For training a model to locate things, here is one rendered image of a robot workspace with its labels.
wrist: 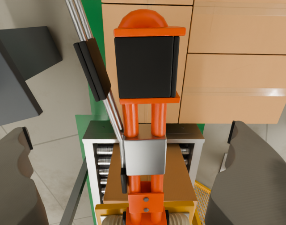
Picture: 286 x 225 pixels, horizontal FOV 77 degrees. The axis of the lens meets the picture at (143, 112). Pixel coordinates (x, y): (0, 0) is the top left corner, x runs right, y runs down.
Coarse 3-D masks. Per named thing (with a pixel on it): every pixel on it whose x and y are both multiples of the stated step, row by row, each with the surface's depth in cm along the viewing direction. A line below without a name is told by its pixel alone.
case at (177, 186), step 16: (176, 144) 111; (112, 160) 96; (176, 160) 98; (112, 176) 87; (144, 176) 87; (176, 176) 88; (112, 192) 79; (128, 192) 79; (176, 192) 80; (192, 192) 80
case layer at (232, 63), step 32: (128, 0) 77; (160, 0) 77; (192, 0) 78; (224, 0) 78; (256, 0) 78; (192, 32) 84; (224, 32) 84; (256, 32) 84; (192, 64) 90; (224, 64) 91; (256, 64) 91; (192, 96) 98; (224, 96) 99; (256, 96) 99
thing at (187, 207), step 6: (168, 204) 52; (174, 204) 52; (180, 204) 52; (186, 204) 52; (192, 204) 52; (168, 210) 52; (174, 210) 53; (180, 210) 53; (186, 210) 53; (192, 210) 53; (192, 216) 54
